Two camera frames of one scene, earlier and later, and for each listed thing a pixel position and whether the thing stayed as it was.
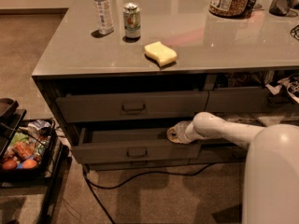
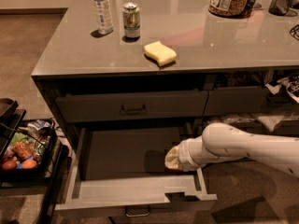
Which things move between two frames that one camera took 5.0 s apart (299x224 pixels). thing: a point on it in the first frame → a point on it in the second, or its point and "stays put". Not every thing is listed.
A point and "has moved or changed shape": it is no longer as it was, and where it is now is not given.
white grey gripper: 181,132 → 186,157
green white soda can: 132,13 stays put
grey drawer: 95,145 has moved or changed shape
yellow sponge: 161,53 stays put
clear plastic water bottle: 103,7 stays put
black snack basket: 28,148 stays put
